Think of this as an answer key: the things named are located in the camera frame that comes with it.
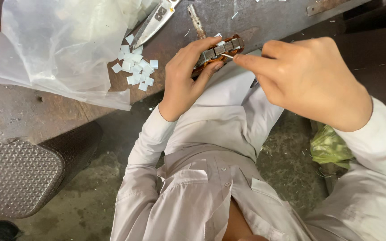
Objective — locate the person's left hand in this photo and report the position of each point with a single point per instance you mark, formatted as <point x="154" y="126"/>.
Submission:
<point x="179" y="83"/>

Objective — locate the green plastic bag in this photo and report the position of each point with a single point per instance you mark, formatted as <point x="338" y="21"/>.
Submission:
<point x="328" y="147"/>

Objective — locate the copper wound motor armature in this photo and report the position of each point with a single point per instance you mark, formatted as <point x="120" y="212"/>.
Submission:
<point x="218" y="50"/>

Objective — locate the metal bracket plate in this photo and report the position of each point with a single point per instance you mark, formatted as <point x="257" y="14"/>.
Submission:
<point x="327" y="6"/>

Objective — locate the person's right hand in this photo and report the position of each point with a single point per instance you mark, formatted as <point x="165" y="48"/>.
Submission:
<point x="310" y="83"/>

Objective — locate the person's white shirt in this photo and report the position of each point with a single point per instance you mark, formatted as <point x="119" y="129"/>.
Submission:
<point x="219" y="154"/>

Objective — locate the grey patterned stool seat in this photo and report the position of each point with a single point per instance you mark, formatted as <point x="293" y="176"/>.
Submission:
<point x="18" y="170"/>

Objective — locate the clear plastic bag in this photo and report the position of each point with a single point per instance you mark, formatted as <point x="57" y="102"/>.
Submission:
<point x="59" y="47"/>

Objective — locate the small white paper strip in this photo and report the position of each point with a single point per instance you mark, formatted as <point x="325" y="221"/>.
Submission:
<point x="227" y="56"/>

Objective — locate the metal scissors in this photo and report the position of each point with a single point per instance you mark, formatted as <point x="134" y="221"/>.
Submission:
<point x="154" y="21"/>

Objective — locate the pile of white paper squares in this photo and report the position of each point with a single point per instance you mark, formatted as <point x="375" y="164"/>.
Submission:
<point x="136" y="65"/>

